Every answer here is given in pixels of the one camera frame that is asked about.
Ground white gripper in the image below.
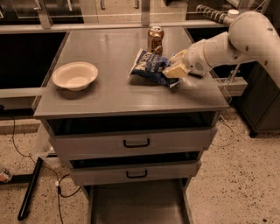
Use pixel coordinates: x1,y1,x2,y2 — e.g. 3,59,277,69
163,39,212,79

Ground blue kettle chip bag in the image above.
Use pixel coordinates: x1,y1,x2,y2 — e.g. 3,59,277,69
128,49,180,88

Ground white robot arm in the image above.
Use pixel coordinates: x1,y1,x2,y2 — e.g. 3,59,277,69
163,11,280,82

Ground grey top drawer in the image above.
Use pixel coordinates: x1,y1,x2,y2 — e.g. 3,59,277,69
47,111,217,160

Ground grey drawer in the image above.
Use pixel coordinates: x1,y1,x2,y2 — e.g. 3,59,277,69
83,179,194,224
47,111,217,160
70,152,201,186

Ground grey drawer cabinet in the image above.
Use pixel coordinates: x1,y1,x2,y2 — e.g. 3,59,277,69
32,26,230,224

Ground grey middle drawer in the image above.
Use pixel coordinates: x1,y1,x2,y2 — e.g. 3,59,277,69
70,152,201,186

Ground grey bottom drawer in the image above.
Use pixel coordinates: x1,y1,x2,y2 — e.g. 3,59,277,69
83,179,194,224

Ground gold soda can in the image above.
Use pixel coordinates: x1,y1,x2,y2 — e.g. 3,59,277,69
147,26,165,55

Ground white power strip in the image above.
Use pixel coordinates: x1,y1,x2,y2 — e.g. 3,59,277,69
196,4,240,25

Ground dark grey side cabinet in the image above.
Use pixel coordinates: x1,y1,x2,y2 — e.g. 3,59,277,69
234,63,280,137

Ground white paper bowl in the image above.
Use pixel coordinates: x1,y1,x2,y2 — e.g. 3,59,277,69
52,62,98,91

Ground black metal floor bar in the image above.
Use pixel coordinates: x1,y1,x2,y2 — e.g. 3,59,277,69
17,157,43,221

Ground small can on floor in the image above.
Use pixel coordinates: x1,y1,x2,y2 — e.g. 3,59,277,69
0,168,12,183

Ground white power cord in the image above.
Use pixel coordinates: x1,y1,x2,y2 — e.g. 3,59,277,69
226,62,242,86

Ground black top drawer handle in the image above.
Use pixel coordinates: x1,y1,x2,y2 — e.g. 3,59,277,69
122,138,151,148

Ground black drawer handle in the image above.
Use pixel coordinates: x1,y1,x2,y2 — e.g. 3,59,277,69
126,170,148,179
122,138,151,148

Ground black middle drawer handle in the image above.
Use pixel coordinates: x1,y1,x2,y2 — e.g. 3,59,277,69
126,170,148,179

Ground grey metal frame rail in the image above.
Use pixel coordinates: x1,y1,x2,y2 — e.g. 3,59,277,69
0,19,227,34

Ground black floor cable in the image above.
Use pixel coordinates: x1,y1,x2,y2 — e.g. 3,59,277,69
8,115,82,224

